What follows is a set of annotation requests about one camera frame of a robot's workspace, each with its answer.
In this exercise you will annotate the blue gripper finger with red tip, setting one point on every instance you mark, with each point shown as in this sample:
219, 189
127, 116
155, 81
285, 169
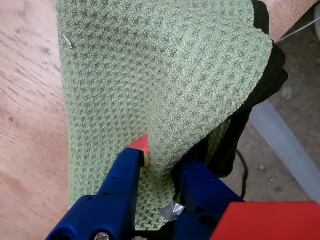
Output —
115, 200
202, 185

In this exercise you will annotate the silver tape piece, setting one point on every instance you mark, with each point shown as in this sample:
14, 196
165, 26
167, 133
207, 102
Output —
172, 211

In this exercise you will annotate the green waffle cloth black trim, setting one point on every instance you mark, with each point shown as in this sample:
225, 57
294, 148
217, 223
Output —
150, 62

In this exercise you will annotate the grey metal floor bar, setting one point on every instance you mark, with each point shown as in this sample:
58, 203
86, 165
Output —
282, 140

